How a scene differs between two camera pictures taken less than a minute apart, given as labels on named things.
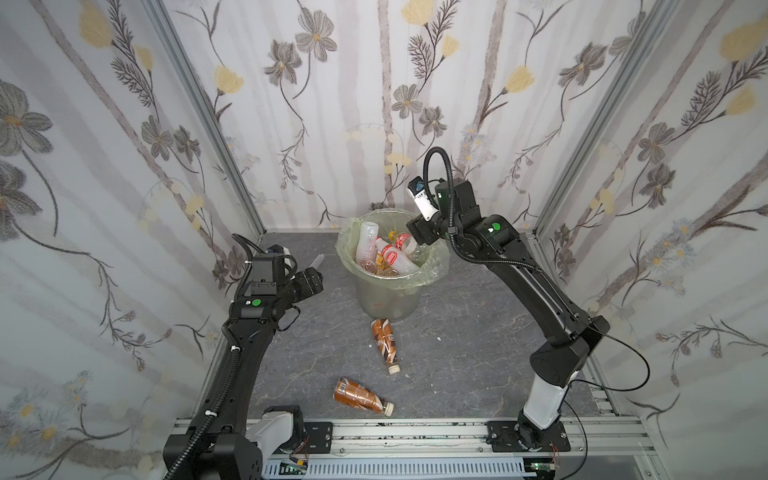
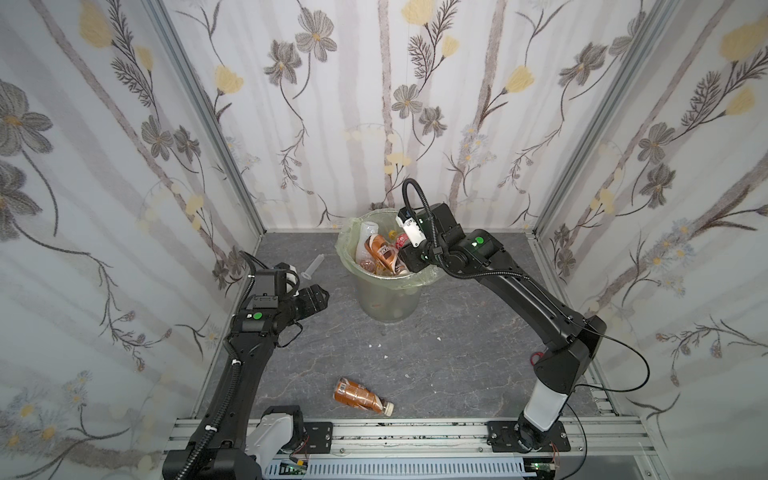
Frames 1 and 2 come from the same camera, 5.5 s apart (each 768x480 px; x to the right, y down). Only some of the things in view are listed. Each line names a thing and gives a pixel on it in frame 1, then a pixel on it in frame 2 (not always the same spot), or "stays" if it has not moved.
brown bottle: (359, 396) stays
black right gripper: (421, 229) → (421, 253)
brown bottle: (386, 341) → (383, 250)
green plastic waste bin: (388, 298) stays
